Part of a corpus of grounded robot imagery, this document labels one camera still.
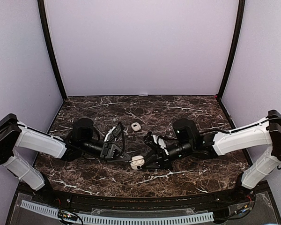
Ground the right black frame post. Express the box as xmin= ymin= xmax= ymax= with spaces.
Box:
xmin=217 ymin=0 xmax=246 ymax=101

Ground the black front table rail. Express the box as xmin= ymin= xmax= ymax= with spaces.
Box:
xmin=14 ymin=179 xmax=270 ymax=213

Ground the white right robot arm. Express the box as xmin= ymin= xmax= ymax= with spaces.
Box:
xmin=138 ymin=110 xmax=281 ymax=203

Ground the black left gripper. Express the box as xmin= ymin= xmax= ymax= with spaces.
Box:
xmin=80 ymin=138 xmax=132 ymax=162

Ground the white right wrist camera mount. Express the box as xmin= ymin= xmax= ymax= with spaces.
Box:
xmin=153 ymin=135 xmax=167 ymax=150

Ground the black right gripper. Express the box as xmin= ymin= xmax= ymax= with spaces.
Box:
xmin=141 ymin=141 xmax=194 ymax=171

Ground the white slotted cable duct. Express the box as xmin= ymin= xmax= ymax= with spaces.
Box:
xmin=20 ymin=200 xmax=214 ymax=225

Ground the left black frame post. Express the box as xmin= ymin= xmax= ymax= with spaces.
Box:
xmin=37 ymin=0 xmax=67 ymax=101

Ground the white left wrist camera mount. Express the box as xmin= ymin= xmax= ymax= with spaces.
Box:
xmin=104 ymin=127 xmax=116 ymax=142

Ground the black frame post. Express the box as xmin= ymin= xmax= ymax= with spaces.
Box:
xmin=37 ymin=0 xmax=67 ymax=101
xmin=217 ymin=0 xmax=246 ymax=101

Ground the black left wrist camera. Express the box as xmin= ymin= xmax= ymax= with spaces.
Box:
xmin=112 ymin=122 xmax=124 ymax=138

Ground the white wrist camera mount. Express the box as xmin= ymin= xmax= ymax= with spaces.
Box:
xmin=153 ymin=135 xmax=167 ymax=150
xmin=104 ymin=127 xmax=116 ymax=142

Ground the white earbud charging case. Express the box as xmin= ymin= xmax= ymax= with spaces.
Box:
xmin=130 ymin=155 xmax=145 ymax=170

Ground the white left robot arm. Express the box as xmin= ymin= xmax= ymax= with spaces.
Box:
xmin=0 ymin=113 xmax=131 ymax=204

